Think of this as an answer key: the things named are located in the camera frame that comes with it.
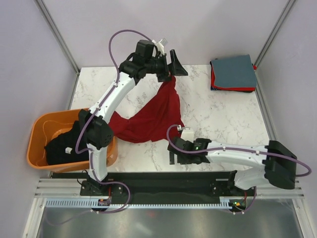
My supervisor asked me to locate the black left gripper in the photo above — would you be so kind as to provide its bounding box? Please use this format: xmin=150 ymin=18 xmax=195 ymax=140
xmin=146 ymin=51 xmax=188 ymax=83

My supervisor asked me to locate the dark red t shirt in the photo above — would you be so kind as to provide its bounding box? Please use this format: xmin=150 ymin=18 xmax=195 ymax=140
xmin=109 ymin=76 xmax=184 ymax=143

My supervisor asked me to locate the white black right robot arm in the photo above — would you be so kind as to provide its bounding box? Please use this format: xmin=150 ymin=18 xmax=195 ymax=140
xmin=167 ymin=137 xmax=297 ymax=195

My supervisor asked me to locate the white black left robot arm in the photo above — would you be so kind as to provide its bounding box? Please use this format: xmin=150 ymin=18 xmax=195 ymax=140
xmin=78 ymin=40 xmax=188 ymax=195

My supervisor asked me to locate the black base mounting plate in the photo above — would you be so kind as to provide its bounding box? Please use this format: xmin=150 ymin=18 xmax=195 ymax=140
xmin=53 ymin=172 xmax=255 ymax=204

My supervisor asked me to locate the folded grey blue t shirt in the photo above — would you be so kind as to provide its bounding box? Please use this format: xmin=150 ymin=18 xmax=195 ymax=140
xmin=210 ymin=54 xmax=256 ymax=89

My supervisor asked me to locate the black t shirt in basket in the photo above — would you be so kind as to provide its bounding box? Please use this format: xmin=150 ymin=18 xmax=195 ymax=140
xmin=45 ymin=120 xmax=89 ymax=166

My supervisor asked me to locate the orange plastic laundry basket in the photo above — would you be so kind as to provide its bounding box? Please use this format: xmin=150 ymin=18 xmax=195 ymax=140
xmin=26 ymin=108 xmax=118 ymax=174

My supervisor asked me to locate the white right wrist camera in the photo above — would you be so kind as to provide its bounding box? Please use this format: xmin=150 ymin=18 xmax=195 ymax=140
xmin=177 ymin=125 xmax=194 ymax=143

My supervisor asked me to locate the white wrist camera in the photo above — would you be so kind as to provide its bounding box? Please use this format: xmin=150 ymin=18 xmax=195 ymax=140
xmin=152 ymin=38 xmax=167 ymax=55
xmin=177 ymin=125 xmax=194 ymax=143

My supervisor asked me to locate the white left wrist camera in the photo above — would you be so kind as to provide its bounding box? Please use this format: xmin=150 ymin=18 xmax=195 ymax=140
xmin=152 ymin=38 xmax=167 ymax=55

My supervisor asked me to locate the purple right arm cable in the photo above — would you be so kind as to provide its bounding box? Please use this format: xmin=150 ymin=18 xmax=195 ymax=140
xmin=166 ymin=124 xmax=312 ymax=177

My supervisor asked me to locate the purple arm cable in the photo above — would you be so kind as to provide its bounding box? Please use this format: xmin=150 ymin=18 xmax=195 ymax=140
xmin=75 ymin=29 xmax=156 ymax=185
xmin=166 ymin=124 xmax=312 ymax=177

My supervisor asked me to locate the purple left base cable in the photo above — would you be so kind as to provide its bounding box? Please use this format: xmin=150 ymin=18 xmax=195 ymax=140
xmin=46 ymin=180 xmax=132 ymax=226

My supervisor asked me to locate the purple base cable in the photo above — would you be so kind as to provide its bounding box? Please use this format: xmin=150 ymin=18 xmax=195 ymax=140
xmin=229 ymin=189 xmax=257 ymax=216
xmin=46 ymin=180 xmax=132 ymax=226

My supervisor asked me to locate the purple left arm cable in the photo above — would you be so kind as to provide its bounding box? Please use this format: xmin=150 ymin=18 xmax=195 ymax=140
xmin=75 ymin=29 xmax=156 ymax=185

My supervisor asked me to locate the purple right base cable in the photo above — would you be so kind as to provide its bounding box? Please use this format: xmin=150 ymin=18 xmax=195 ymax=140
xmin=229 ymin=189 xmax=257 ymax=216

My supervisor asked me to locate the white slotted cable duct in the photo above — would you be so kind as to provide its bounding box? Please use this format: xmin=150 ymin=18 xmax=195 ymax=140
xmin=45 ymin=198 xmax=232 ymax=209

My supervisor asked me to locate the left aluminium frame post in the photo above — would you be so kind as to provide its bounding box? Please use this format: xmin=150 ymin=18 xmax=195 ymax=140
xmin=34 ymin=0 xmax=81 ymax=75

